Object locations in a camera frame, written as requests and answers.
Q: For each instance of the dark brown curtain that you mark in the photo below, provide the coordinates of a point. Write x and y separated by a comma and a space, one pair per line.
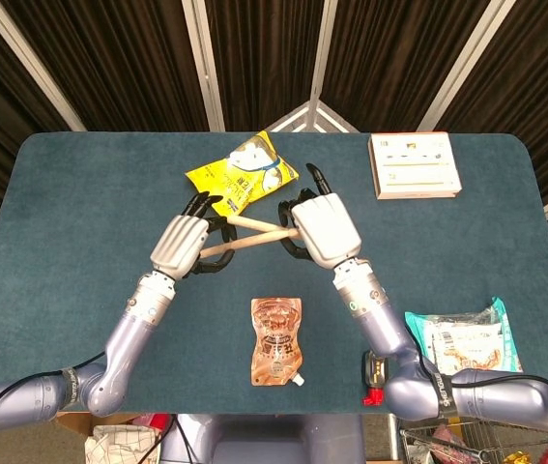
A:
133, 63

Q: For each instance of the teal noodle packet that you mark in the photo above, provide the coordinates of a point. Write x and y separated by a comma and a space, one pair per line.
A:
467, 333

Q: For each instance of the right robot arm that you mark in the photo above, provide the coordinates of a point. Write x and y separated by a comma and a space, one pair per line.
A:
380, 324

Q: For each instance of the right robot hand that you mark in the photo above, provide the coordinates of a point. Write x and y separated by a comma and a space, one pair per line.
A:
326, 227

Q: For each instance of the blue felt table mat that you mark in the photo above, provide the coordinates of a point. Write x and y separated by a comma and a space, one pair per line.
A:
61, 290

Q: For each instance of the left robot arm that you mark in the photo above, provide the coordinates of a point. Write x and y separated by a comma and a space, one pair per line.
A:
128, 338

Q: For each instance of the wooden drumstick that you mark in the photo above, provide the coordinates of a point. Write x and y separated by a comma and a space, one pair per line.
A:
254, 240
249, 223

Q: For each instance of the white flat cardboard box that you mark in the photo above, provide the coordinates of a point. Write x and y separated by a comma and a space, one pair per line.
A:
413, 164

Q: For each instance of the white checked cloth bag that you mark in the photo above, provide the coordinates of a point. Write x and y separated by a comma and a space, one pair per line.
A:
119, 444

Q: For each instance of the yellow snack bag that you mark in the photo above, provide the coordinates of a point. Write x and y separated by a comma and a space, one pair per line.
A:
244, 164

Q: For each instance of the brown cardboard box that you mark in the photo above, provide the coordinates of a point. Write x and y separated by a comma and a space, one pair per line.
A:
80, 421

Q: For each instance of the black and red device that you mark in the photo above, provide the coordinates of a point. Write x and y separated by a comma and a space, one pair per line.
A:
374, 374

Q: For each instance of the pink packet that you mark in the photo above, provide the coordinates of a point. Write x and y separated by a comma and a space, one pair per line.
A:
447, 435

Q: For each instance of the red bag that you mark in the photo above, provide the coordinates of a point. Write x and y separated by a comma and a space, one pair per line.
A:
157, 419

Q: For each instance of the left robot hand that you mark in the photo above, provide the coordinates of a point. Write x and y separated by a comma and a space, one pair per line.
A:
179, 246

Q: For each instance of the yellow small item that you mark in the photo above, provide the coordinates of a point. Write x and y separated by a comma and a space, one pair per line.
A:
515, 458

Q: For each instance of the white partition triangular foot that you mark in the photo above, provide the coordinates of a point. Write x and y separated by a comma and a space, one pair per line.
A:
312, 116

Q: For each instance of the grey robot torso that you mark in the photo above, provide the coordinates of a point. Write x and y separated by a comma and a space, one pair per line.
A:
264, 440

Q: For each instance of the orange peanut butter pouch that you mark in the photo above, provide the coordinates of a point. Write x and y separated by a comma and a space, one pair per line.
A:
276, 338

